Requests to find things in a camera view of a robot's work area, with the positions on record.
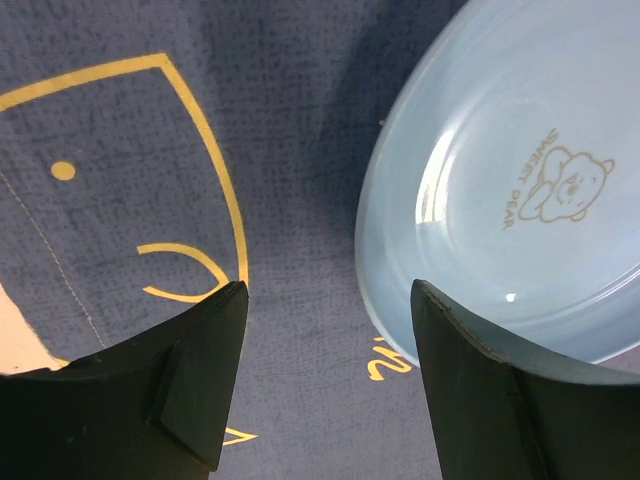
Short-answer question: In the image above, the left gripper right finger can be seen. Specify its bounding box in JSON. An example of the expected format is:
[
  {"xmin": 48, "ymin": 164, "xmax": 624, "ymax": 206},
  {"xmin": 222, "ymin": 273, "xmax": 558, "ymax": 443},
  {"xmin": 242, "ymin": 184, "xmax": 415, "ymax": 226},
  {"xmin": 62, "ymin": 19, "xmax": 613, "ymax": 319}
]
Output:
[{"xmin": 411, "ymin": 280, "xmax": 639, "ymax": 479}]

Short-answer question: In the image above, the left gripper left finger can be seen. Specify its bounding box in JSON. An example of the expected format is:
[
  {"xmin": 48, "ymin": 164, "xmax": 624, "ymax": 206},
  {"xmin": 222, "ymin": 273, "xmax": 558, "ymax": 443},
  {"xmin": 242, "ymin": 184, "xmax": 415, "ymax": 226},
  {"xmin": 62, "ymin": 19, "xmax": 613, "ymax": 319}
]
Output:
[{"xmin": 1, "ymin": 281, "xmax": 249, "ymax": 479}]

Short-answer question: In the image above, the light blue plastic plate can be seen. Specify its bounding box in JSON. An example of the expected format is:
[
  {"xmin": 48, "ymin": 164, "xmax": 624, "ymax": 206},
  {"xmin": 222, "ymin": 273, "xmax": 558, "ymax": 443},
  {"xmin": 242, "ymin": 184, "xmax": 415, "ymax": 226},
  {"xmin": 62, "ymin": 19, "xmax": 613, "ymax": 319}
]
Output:
[{"xmin": 355, "ymin": 1, "xmax": 639, "ymax": 363}]

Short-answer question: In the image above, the blue cloth placemat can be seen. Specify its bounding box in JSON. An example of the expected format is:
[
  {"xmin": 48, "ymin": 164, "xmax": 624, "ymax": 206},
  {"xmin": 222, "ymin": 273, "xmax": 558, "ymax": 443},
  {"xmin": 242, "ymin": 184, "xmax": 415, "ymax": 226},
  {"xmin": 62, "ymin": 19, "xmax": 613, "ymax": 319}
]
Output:
[{"xmin": 1, "ymin": 1, "xmax": 471, "ymax": 479}]

